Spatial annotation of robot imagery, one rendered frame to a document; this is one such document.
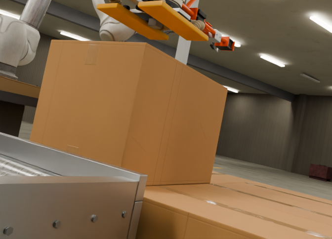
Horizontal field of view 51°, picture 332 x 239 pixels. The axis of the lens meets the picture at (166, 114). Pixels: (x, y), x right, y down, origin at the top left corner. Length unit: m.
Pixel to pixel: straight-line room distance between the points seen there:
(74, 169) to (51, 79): 0.39
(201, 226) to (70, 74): 0.61
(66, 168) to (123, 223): 0.25
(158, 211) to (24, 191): 0.39
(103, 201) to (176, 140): 0.51
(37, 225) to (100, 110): 0.48
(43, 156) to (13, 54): 0.80
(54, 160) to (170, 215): 0.35
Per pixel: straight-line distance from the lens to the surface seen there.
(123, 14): 1.31
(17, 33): 1.73
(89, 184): 0.67
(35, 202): 0.60
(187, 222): 0.84
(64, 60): 1.17
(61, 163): 0.96
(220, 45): 1.84
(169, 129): 1.11
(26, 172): 0.99
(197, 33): 1.35
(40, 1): 1.96
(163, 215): 0.87
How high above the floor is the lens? 0.71
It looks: 3 degrees up
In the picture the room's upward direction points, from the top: 11 degrees clockwise
